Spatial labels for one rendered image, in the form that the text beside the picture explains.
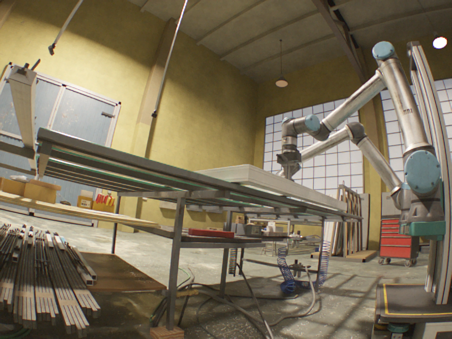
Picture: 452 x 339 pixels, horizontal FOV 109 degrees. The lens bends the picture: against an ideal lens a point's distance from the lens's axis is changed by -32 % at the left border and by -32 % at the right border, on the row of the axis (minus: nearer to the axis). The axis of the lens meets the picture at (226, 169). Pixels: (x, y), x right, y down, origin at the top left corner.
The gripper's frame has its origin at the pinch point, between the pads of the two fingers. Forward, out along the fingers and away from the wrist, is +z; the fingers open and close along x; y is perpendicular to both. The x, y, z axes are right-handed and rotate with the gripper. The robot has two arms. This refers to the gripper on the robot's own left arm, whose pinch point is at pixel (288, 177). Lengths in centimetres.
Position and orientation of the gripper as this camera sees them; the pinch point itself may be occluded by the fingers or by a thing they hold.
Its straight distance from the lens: 128.7
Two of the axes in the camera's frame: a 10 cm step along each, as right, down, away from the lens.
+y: -6.9, -2.3, -6.8
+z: -1.0, 9.7, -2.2
